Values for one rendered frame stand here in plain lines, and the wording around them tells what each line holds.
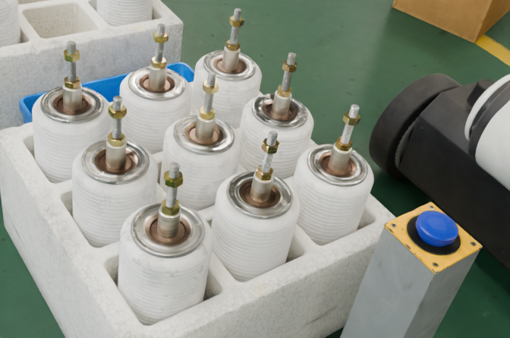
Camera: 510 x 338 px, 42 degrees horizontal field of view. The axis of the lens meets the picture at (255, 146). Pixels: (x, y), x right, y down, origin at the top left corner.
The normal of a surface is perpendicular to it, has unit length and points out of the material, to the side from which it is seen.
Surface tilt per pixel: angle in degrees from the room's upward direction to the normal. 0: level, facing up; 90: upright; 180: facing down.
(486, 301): 0
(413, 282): 90
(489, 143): 92
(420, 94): 31
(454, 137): 46
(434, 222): 0
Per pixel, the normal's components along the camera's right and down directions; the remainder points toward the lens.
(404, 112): -0.50, -0.30
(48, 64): 0.56, 0.59
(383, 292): -0.81, 0.26
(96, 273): 0.15, -0.77
